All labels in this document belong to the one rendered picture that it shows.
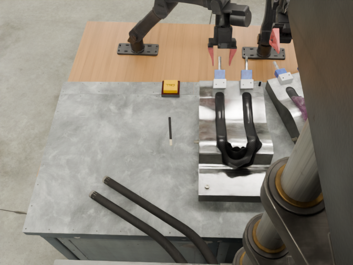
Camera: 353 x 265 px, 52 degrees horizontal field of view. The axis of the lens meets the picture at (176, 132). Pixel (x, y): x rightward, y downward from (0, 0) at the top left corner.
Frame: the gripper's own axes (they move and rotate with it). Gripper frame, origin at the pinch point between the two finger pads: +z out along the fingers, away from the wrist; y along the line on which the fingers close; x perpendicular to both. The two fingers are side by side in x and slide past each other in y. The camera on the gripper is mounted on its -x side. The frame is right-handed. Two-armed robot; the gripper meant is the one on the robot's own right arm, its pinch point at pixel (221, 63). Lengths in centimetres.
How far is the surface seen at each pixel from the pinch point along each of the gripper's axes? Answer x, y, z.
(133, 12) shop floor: 186, -65, 10
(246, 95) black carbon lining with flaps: 0.8, 10.8, 13.5
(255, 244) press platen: -81, 3, 13
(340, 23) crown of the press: -114, -1, -36
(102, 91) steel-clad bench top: 12, -52, 17
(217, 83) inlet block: 1.1, -1.0, 8.5
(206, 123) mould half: -11.7, -5.7, 20.4
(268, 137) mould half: -21.0, 16.5, 21.1
